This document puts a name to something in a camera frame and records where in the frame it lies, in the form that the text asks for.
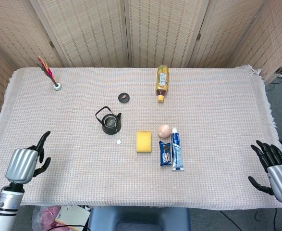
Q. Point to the pink plastic bag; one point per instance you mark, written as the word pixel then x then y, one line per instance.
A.
pixel 45 216

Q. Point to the black teapot lid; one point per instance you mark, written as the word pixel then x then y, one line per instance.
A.
pixel 124 98

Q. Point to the white paper notebook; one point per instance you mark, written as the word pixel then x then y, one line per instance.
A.
pixel 72 216

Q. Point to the white tea bag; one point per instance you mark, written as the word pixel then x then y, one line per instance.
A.
pixel 110 123

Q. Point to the blue Oreo cookie pack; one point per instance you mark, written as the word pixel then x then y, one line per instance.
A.
pixel 165 154

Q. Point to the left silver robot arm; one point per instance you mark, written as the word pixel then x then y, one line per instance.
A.
pixel 5 208

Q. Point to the woven folding screen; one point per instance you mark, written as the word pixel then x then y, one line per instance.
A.
pixel 95 31

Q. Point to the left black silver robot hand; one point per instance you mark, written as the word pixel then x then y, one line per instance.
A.
pixel 21 166

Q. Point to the yellow tea drink bottle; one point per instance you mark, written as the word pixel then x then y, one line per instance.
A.
pixel 162 81

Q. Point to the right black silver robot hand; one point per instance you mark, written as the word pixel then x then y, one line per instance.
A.
pixel 281 183

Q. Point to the peach coloured egg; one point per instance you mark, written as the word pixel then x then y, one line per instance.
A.
pixel 164 131

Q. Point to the beige woven tablecloth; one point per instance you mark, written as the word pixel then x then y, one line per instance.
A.
pixel 203 144

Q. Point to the colourful feather shuttlecock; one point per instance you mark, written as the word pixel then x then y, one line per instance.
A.
pixel 56 86

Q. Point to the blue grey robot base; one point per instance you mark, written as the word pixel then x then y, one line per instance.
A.
pixel 138 219

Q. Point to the blue white toothpaste tube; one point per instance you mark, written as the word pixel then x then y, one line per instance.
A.
pixel 177 151

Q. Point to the yellow sponge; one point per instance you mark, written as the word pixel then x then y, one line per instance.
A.
pixel 143 141

